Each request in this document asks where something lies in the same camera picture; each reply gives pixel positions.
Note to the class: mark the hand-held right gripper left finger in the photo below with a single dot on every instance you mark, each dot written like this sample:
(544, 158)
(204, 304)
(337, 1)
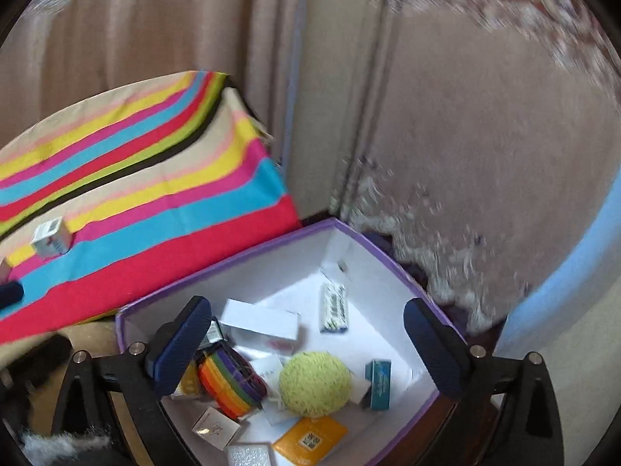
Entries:
(184, 344)

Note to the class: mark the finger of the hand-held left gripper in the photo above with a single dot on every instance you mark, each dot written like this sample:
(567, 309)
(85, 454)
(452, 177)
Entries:
(9, 295)
(36, 359)

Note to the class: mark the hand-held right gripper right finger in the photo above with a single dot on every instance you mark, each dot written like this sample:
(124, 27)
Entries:
(436, 349)

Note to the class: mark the yellow packet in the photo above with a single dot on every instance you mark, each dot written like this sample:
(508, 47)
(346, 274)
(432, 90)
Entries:
(187, 383)

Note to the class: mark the rainbow striped pouch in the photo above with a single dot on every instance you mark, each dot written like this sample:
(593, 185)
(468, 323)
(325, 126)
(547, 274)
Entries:
(228, 381)

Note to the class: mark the purple storage box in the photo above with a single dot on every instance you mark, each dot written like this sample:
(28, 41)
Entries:
(378, 301)

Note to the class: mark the white printed box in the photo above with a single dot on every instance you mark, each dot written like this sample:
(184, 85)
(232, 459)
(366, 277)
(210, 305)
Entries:
(216, 427)

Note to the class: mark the small white packet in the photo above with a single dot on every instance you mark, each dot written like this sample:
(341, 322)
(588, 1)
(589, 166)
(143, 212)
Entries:
(269, 374)

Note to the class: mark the white card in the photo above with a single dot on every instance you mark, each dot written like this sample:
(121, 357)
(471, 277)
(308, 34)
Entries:
(279, 415)

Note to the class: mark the green round scrubber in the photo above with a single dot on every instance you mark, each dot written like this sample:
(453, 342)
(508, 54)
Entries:
(315, 383)

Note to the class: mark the orange box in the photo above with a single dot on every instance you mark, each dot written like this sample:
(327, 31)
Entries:
(310, 439)

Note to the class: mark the small teal box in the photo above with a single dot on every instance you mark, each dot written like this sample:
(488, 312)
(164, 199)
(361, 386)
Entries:
(378, 383)

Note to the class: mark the white silver carton box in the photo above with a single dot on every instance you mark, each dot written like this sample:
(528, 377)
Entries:
(51, 240)

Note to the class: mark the long white box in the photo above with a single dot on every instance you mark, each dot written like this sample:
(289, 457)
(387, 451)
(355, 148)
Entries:
(259, 321)

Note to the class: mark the white fluffy tuft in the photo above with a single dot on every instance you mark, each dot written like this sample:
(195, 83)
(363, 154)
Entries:
(63, 442)

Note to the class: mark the white box red print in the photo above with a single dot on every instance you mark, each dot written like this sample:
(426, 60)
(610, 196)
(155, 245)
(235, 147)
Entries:
(281, 345)

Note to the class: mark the striped white green pack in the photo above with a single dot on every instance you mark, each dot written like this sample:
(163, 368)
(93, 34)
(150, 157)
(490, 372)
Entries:
(334, 308)

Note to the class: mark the colourful striped cloth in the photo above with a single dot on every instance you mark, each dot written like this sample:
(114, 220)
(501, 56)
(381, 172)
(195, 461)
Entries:
(145, 194)

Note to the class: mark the beige curtain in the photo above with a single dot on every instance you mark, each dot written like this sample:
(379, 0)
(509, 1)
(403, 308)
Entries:
(461, 107)

